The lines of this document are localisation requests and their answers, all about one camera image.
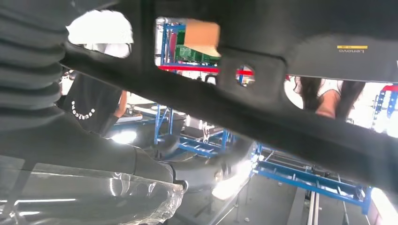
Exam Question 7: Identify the red horizontal bar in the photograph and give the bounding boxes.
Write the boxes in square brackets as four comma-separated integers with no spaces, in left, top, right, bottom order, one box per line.
[157,64,290,79]

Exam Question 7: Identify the dark Lenovo device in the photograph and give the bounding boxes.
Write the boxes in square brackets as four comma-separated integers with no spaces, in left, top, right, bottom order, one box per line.
[285,34,398,84]

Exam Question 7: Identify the green plastic crate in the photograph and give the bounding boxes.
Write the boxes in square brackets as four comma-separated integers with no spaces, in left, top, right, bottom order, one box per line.
[174,30,222,65]

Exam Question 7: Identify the person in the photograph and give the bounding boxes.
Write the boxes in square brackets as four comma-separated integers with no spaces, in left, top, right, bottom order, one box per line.
[55,72,129,138]
[283,76,367,121]

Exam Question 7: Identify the blue metal shelf rack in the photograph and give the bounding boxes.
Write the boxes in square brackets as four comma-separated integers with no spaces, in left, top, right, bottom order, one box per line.
[159,22,220,75]
[249,142,375,216]
[153,104,233,159]

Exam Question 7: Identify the steel workbench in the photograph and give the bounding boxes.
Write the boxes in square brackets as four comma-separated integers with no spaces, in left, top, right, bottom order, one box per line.
[166,161,398,225]

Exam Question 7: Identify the brown cardboard box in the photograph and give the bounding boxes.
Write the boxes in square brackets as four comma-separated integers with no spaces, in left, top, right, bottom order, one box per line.
[183,18,222,59]

